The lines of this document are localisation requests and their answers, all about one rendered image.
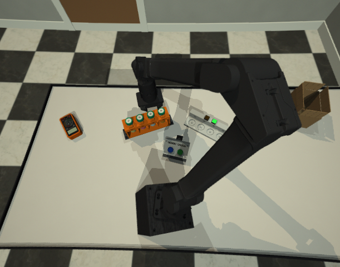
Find grey key housing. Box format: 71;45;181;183
162;135;190;162

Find brown cardboard box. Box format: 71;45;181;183
291;81;331;128

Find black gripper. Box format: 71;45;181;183
136;88;164;112

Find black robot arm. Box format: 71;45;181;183
131;56;302;221

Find orange digital multimeter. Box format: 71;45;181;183
60;113;82;140

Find green screw cap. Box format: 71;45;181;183
157;107;165;115
125;117;133;126
136;114;144;122
147;111;154;118

